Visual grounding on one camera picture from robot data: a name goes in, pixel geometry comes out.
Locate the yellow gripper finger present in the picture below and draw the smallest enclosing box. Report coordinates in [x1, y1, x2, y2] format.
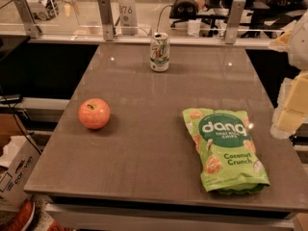
[270, 71, 308, 139]

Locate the green rice chip bag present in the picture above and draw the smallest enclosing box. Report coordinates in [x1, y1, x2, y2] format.
[183, 108, 270, 194]

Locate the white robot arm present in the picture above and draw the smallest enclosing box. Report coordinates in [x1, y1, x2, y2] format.
[269, 12, 308, 139]

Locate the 7up soda can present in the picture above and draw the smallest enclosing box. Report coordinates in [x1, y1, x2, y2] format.
[150, 33, 169, 72]

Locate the black office chair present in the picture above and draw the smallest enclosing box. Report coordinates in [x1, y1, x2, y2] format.
[169, 0, 205, 29]

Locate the red apple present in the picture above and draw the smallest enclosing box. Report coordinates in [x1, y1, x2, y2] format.
[78, 98, 111, 130]

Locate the white machine in background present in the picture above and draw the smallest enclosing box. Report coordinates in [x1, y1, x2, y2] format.
[26, 0, 59, 21]

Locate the white cardboard box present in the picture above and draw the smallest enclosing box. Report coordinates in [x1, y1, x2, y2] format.
[0, 136, 39, 209]

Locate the orange shoe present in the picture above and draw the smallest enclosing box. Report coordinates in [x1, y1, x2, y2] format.
[0, 200, 35, 231]

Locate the right metal bracket post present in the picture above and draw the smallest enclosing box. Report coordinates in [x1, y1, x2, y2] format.
[224, 0, 245, 44]

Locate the metal bracket post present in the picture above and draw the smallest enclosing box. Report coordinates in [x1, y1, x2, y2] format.
[224, 0, 245, 44]
[97, 0, 115, 41]
[13, 0, 41, 39]

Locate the white numbered sign post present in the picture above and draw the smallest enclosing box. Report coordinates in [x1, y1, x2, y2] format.
[117, 0, 138, 36]

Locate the middle metal bracket post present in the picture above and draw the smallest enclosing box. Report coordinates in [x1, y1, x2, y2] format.
[97, 0, 115, 41]

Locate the left metal bracket post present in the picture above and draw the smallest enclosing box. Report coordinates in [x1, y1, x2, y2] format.
[13, 0, 41, 39]

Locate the black cable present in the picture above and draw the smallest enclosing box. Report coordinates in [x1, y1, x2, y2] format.
[0, 85, 42, 156]

